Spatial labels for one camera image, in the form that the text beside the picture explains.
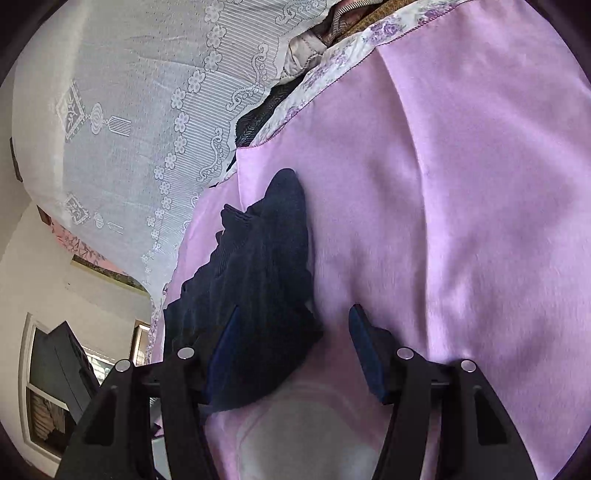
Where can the pink floral curtain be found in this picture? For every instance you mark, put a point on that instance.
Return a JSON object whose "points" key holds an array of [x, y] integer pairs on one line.
{"points": [[86, 256]]}

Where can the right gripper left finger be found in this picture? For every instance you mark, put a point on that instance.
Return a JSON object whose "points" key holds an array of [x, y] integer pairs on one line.
{"points": [[113, 438]]}

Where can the white lace cover cloth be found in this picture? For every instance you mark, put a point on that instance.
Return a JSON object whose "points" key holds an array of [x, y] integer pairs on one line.
{"points": [[124, 112]]}

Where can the brown woven mat pile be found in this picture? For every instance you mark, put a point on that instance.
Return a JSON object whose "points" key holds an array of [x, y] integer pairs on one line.
{"points": [[350, 17]]}

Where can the pink purple bed blanket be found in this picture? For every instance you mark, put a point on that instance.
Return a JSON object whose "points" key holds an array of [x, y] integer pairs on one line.
{"points": [[447, 178]]}

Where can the navy blue knit cardigan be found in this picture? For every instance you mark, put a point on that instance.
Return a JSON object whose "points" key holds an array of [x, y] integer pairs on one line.
{"points": [[255, 292]]}

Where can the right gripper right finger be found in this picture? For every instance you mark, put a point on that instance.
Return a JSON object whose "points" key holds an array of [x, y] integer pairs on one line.
{"points": [[452, 405]]}

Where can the floral white bed sheet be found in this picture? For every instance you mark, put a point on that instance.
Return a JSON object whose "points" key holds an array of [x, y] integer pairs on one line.
{"points": [[341, 64]]}

